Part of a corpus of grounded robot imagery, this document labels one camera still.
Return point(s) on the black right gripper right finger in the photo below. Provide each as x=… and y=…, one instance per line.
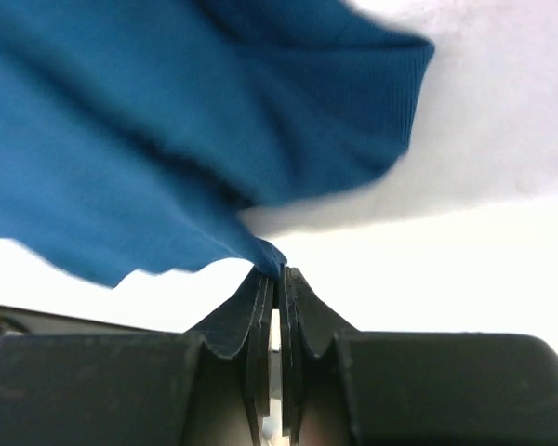
x=343, y=386

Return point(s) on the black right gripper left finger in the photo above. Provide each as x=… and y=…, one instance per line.
x=67, y=381

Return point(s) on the white folded t shirt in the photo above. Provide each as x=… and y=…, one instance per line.
x=486, y=127

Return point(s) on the blue t shirt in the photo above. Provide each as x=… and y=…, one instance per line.
x=133, y=133

